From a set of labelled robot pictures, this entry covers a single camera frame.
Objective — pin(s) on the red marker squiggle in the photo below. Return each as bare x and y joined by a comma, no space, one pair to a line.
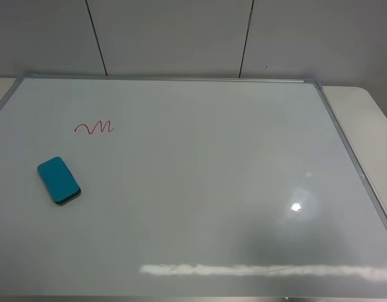
99,127

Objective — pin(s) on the white whiteboard with aluminium frame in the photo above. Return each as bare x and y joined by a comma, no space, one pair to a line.
204,188

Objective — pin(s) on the blue whiteboard eraser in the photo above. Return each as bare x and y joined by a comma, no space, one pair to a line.
58,180

